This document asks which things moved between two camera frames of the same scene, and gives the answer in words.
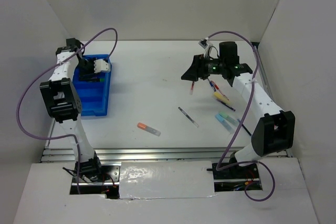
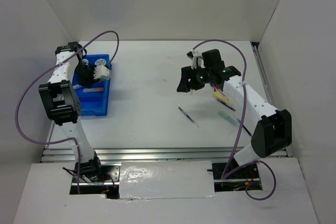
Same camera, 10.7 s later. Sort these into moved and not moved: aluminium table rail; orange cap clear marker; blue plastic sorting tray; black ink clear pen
Moved: orange cap clear marker
Not moved: aluminium table rail; blue plastic sorting tray; black ink clear pen
